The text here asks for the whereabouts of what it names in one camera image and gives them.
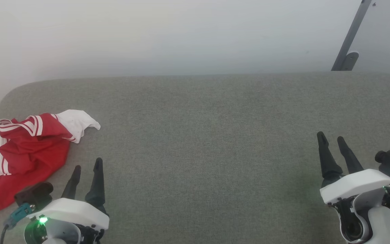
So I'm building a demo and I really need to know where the grey rounded metal bracket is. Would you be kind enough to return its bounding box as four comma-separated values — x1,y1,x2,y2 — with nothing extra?
342,51,360,71

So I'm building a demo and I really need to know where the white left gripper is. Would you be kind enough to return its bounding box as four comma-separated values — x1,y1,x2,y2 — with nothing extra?
27,158,110,231

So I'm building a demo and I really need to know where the grey metal bar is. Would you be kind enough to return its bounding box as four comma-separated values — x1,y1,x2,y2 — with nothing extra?
331,0,373,72

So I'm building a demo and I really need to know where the left camera cable teal plug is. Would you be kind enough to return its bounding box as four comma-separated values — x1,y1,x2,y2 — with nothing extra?
0,203,33,244

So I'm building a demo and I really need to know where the grey fabric sofa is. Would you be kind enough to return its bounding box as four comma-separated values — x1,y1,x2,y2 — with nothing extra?
0,72,390,244

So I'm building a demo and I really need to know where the red white basketball jersey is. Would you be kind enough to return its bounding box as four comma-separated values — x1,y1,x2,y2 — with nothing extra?
0,109,101,213

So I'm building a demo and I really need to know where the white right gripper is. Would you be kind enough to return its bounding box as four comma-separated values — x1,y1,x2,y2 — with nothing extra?
317,131,390,204

